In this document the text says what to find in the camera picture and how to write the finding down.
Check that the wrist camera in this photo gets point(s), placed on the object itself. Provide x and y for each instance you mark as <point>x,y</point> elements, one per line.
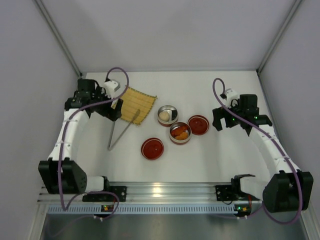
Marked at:
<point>111,87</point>
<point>228,96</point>

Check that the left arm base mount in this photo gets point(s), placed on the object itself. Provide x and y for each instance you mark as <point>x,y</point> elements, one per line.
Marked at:
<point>98,197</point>

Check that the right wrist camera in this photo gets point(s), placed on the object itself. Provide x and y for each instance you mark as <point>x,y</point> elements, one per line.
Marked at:
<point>228,96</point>

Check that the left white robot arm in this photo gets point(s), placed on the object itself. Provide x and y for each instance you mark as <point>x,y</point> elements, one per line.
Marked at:
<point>60,172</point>

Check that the rice ball with seaweed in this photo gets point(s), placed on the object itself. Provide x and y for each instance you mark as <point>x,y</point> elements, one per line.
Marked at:
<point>174,114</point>

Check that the far steel red bowl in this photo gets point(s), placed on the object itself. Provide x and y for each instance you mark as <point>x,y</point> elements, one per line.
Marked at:
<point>167,108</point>

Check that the steel red bowl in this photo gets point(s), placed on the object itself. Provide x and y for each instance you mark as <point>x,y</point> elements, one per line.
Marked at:
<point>176,125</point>
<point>167,108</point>

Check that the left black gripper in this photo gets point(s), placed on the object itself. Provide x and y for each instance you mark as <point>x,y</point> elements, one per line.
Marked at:
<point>110,110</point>

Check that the right red lid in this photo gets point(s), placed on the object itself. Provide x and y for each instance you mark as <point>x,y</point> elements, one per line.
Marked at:
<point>199,124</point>

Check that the near steel red bowl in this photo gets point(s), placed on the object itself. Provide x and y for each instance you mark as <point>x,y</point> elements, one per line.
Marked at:
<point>176,125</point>

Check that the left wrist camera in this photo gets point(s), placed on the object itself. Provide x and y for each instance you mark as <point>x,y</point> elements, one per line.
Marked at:
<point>111,87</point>

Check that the bamboo mat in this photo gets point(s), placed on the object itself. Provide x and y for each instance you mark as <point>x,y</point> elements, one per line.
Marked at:
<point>133,101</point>

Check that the red lid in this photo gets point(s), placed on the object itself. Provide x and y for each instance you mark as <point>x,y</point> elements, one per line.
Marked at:
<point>152,148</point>
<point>199,124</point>

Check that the left red lid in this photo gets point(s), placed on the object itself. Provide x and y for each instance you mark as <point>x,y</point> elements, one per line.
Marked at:
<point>152,148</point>

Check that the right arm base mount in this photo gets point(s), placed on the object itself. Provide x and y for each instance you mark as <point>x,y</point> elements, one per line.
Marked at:
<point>232,192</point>

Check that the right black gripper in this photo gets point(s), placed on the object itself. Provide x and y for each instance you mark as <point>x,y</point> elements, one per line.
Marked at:
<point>222,114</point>

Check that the orange fried piece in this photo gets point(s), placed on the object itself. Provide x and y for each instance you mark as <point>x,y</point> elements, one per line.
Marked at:
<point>183,136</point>

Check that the metal tongs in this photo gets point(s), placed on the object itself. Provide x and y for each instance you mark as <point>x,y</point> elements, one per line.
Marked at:
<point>111,143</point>

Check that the round white bun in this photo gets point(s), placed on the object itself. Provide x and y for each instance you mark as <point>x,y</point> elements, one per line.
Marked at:
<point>164,116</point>

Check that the aluminium rail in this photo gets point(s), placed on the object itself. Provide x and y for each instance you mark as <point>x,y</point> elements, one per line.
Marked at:
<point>170,192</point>

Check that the slotted cable duct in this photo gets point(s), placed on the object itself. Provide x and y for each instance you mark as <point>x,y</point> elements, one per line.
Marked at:
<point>146,209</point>

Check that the red sausage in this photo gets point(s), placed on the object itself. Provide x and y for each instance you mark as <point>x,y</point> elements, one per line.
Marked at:
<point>172,134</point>

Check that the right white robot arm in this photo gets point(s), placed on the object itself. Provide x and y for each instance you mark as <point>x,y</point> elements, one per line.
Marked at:
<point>288,188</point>

